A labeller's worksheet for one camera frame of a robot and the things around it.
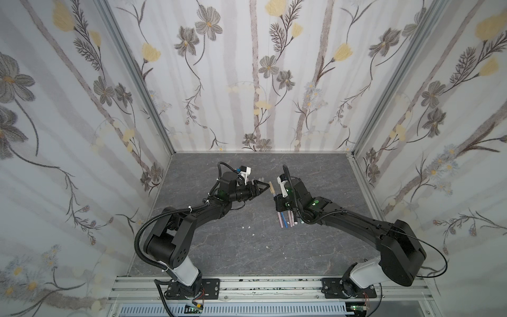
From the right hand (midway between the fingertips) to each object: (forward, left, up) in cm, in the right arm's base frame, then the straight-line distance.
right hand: (271, 193), depth 83 cm
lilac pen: (-5, -6, -16) cm, 18 cm away
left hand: (+4, +3, +2) cm, 5 cm away
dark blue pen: (-6, -8, -15) cm, 18 cm away
